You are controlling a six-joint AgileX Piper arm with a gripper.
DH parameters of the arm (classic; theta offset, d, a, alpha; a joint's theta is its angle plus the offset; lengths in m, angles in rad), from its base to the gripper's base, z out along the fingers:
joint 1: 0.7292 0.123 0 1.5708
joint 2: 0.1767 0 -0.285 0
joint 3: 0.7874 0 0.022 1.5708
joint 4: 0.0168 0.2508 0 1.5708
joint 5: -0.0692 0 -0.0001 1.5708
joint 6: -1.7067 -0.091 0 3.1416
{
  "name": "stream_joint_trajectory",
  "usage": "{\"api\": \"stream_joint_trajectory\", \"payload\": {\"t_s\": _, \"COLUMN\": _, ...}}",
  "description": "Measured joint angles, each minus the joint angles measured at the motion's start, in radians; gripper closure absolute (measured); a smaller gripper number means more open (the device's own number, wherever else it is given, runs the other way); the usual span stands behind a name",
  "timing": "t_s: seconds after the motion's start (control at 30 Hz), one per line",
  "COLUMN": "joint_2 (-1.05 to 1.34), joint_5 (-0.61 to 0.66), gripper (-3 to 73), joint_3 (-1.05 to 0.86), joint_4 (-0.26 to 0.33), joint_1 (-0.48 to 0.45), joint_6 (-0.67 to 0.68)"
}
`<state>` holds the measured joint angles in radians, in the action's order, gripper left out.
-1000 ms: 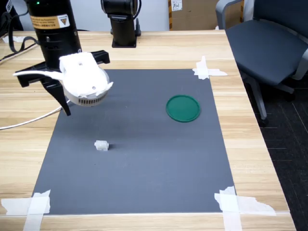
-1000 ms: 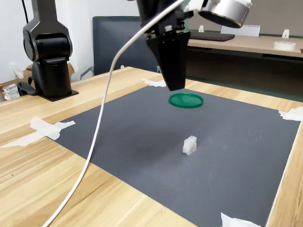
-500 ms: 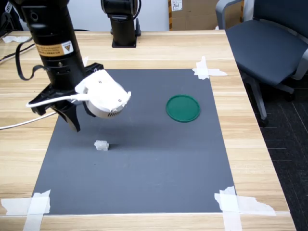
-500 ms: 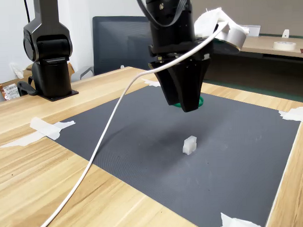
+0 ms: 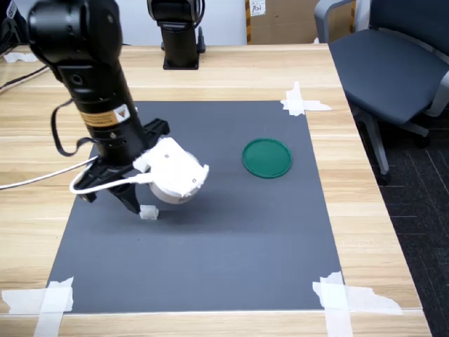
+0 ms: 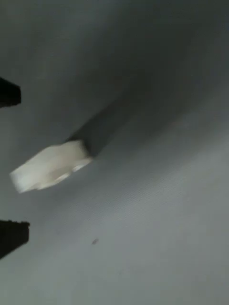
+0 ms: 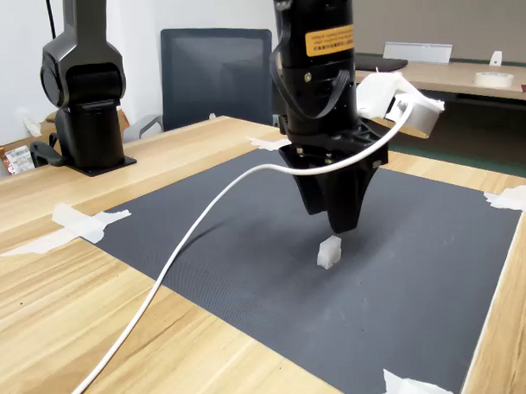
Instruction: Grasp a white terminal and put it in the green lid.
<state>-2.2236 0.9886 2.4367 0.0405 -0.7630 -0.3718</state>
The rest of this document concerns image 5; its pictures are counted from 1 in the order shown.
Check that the brown cardboard box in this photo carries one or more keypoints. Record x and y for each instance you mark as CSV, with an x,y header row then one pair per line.
x,y
280,24

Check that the small crumpled white tape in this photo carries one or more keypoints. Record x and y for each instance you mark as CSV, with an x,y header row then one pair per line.
x,y
15,57

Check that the dark blue office chair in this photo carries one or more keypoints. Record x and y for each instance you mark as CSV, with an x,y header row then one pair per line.
x,y
386,77

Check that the dark grey mat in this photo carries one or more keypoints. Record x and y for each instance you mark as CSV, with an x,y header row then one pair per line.
x,y
210,245

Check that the small white plastic terminal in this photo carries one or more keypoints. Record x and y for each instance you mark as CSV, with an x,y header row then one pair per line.
x,y
149,213

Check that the black object white label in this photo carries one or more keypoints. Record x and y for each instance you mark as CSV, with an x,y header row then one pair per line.
x,y
10,35

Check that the round green lid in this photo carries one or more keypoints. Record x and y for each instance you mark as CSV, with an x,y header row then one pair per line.
x,y
266,158

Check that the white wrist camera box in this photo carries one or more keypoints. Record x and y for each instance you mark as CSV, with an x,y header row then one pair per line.
x,y
172,165

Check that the white tape piece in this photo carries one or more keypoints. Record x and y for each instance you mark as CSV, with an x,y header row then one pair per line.
x,y
333,298
296,103
52,298

